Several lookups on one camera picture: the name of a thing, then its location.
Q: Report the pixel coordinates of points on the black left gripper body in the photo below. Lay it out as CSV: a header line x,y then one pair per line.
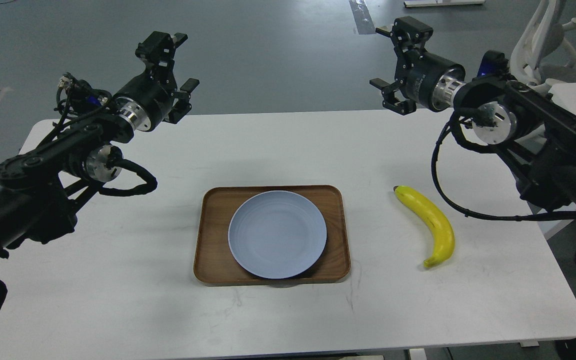
x,y
145,102

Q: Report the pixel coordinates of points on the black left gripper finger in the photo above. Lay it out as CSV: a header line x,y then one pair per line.
x,y
182,101
157,52

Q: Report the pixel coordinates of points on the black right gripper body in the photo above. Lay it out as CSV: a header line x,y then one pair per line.
x,y
429,80

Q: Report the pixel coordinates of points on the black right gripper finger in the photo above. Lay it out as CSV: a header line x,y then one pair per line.
x,y
409,37
402,107

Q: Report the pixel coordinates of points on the light blue plate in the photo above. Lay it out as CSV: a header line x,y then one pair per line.
x,y
277,234

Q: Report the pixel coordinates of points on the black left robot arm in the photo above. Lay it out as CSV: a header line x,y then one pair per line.
x,y
42,190

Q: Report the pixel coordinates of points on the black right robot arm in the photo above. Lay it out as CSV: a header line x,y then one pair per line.
x,y
494,113

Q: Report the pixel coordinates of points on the yellow banana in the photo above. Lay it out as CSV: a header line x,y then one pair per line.
x,y
443,235

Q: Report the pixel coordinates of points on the white furniture base top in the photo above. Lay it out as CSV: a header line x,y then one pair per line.
x,y
440,3

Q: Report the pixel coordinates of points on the white office chair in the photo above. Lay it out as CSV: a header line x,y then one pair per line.
x,y
542,36

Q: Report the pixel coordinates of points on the brown wooden tray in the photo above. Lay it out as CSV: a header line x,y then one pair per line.
x,y
214,264

